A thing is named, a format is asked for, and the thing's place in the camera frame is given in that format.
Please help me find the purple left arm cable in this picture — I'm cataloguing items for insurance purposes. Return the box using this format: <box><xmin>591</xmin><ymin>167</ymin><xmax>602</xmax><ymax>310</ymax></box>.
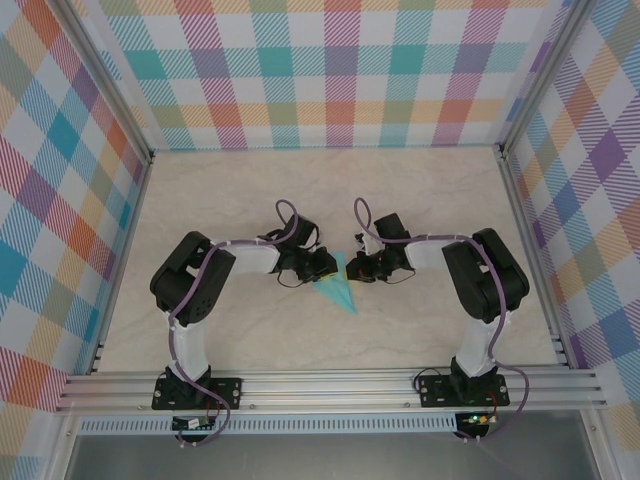
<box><xmin>167</xmin><ymin>198</ymin><xmax>314</xmax><ymax>448</ymax></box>

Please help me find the teal paper sheet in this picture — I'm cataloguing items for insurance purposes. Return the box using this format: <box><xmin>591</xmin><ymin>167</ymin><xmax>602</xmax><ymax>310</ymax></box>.
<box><xmin>310</xmin><ymin>248</ymin><xmax>359</xmax><ymax>317</ymax></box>

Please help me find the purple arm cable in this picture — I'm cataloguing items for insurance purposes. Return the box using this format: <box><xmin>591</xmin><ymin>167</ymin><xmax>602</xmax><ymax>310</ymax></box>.
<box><xmin>352</xmin><ymin>196</ymin><xmax>532</xmax><ymax>444</ymax></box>
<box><xmin>167</xmin><ymin>198</ymin><xmax>314</xmax><ymax>448</ymax></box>

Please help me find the long aluminium mounting rail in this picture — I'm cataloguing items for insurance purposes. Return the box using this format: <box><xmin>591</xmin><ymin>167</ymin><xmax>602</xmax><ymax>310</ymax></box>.
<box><xmin>54</xmin><ymin>367</ymin><xmax>609</xmax><ymax>414</ymax></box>

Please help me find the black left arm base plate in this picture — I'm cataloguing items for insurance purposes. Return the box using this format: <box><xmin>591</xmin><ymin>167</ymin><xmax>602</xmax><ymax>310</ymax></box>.
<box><xmin>152</xmin><ymin>377</ymin><xmax>244</xmax><ymax>411</ymax></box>

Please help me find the aluminium table side rail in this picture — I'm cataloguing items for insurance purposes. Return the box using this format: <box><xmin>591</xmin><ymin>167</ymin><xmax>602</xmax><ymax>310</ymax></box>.
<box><xmin>87</xmin><ymin>149</ymin><xmax>156</xmax><ymax>376</ymax></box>
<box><xmin>499</xmin><ymin>144</ymin><xmax>571</xmax><ymax>371</ymax></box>

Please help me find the small black circuit board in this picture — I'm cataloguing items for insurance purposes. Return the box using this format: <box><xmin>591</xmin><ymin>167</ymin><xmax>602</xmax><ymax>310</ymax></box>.
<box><xmin>172</xmin><ymin>416</ymin><xmax>217</xmax><ymax>432</ymax></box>

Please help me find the slotted grey cable tray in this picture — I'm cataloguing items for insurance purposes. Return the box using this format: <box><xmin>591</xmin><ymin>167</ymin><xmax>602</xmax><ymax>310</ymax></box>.
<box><xmin>78</xmin><ymin>417</ymin><xmax>459</xmax><ymax>435</ymax></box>

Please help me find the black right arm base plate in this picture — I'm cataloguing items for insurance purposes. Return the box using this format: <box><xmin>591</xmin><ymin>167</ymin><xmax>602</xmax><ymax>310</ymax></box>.
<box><xmin>418</xmin><ymin>374</ymin><xmax>509</xmax><ymax>409</ymax></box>

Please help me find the aluminium frame post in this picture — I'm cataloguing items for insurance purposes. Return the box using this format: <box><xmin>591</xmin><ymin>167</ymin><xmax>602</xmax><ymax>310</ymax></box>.
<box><xmin>52</xmin><ymin>0</ymin><xmax>155</xmax><ymax>166</ymax></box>
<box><xmin>499</xmin><ymin>0</ymin><xmax>589</xmax><ymax>156</ymax></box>

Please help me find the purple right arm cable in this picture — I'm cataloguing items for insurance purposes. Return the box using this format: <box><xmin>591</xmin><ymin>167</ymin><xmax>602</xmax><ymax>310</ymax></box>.
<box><xmin>352</xmin><ymin>196</ymin><xmax>532</xmax><ymax>444</ymax></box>

